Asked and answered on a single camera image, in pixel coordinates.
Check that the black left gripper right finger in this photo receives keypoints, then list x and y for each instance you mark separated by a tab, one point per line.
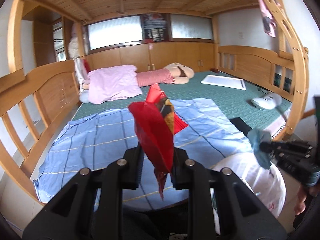
180	169

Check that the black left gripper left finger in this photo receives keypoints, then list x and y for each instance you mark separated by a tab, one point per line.
133	167

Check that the red chip bag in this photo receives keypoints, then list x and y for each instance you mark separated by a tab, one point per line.
156	123

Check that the blue tissue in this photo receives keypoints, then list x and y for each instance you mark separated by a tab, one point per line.
260	140

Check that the person's right hand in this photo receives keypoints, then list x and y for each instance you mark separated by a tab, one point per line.
302	194

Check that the blue checked bed sheet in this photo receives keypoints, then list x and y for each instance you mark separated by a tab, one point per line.
100	139

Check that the white desk lamp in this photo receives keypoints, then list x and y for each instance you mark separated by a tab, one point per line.
268	102

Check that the black phone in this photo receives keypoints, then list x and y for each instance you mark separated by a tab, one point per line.
241	125

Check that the pink pillow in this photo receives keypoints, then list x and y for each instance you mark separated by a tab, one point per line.
112	83

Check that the green bed mat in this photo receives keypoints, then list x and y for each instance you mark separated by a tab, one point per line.
232	102

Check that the plush doll striped dress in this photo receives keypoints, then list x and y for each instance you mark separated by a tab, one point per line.
174	73

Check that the white flat tray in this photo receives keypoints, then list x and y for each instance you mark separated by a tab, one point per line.
224	81

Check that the pink wall poster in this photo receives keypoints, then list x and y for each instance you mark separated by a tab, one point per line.
268	21

